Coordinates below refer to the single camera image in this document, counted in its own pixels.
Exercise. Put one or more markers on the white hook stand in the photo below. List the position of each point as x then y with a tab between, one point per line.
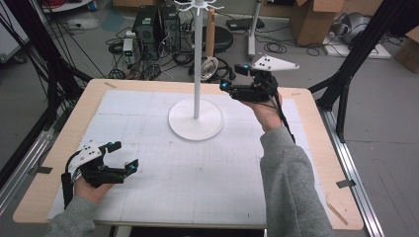
197	126

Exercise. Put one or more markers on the white device with green light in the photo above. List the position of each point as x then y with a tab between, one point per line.
128	46

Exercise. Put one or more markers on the person's right hand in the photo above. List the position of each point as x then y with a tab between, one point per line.
268	113

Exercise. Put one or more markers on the white wheeled pole stand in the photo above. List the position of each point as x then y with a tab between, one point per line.
252	36

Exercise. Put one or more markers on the grey silver appliance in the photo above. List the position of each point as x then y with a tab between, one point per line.
354	28

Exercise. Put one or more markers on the large open cardboard box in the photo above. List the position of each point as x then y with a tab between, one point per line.
313	23

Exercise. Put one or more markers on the black metal frame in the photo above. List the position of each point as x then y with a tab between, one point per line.
346	79
49	65

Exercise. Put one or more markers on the black round stool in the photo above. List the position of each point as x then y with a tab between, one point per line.
222	38

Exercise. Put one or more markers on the small cardboard box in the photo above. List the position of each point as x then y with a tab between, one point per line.
408	52

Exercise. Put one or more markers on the aluminium rail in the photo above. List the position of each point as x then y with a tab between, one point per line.
355	177
23	164

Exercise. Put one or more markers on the person's left hand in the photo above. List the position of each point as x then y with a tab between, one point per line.
90	192

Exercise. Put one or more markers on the tan tape strip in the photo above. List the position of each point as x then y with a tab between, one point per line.
336	213

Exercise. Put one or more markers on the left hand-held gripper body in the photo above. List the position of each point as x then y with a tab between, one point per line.
95	176

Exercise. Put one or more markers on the white grid mat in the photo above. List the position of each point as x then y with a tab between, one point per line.
184	184

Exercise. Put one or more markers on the black computer tower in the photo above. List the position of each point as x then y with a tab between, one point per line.
146	31
171	29

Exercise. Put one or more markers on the flat black box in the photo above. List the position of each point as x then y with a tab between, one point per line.
245	23

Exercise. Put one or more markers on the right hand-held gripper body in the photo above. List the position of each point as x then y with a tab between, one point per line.
260	87

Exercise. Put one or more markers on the white flat board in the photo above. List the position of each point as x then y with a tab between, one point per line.
362	51

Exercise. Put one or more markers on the black tape piece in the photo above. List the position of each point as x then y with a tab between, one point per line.
346	183
44	170

